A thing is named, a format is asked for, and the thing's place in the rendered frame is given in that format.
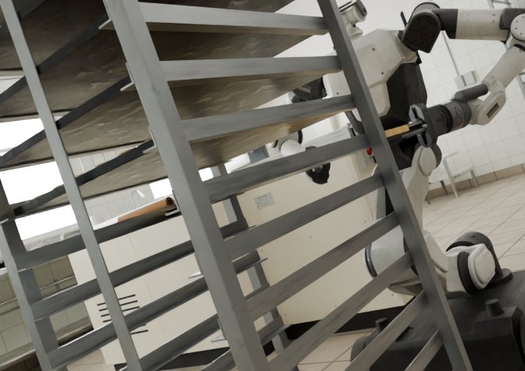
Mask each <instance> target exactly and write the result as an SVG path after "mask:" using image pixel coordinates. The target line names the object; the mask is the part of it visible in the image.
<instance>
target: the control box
mask: <svg viewBox="0 0 525 371"><path fill-rule="evenodd" d="M355 156H356V158H357V160H358V163H359V166H360V169H363V168H366V167H368V166H372V165H373V164H376V163H377V162H376V161H375V158H374V154H373V153H372V155H369V154H368V151H367V149H365V150H362V151H360V152H356V153H355Z"/></svg>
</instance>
